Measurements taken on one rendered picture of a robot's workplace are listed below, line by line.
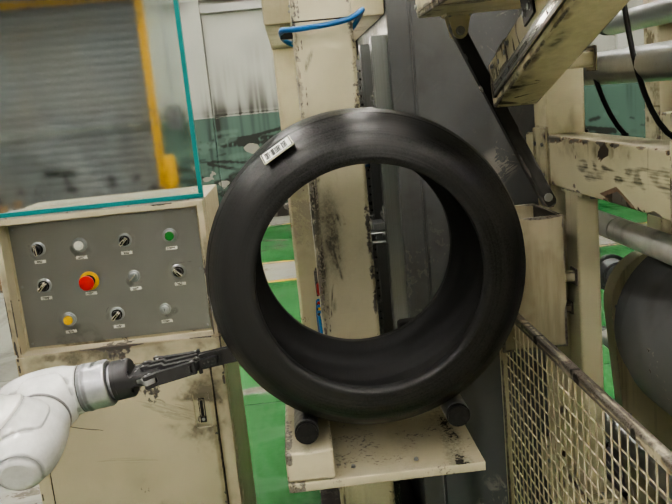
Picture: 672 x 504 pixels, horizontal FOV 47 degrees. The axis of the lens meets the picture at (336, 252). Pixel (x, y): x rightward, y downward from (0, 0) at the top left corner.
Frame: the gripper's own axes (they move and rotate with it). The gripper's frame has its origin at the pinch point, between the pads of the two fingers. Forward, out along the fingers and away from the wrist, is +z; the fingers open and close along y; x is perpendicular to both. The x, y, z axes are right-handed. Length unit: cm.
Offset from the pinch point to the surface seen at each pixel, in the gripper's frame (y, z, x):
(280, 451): 178, -14, 102
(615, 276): 49, 96, 18
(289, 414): 9.1, 9.5, 18.2
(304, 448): -7.6, 12.2, 18.6
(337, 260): 27.7, 26.5, -7.2
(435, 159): -12, 46, -29
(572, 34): -16, 71, -44
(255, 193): -11.8, 14.9, -29.7
